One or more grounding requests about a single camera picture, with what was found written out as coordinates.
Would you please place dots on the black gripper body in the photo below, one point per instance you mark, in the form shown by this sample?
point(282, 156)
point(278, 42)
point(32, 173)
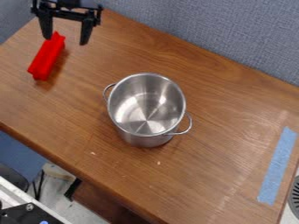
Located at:
point(76, 10)

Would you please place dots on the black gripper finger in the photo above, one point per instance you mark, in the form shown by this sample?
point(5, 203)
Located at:
point(45, 24)
point(87, 27)

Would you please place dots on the stainless steel pot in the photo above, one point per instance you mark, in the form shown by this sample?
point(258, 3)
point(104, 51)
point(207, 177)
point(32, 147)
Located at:
point(147, 109)

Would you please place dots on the red rectangular block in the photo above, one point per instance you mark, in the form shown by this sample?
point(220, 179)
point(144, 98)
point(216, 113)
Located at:
point(41, 65)

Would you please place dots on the black round chair base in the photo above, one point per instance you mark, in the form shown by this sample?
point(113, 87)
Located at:
point(13, 177)

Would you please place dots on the black device bottom left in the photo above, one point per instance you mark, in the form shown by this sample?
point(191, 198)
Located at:
point(27, 214)

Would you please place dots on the blue tape strip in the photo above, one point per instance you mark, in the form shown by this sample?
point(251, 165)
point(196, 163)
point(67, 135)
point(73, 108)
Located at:
point(276, 168)

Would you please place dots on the dark fan grille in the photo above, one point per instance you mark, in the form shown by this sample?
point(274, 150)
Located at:
point(294, 197)

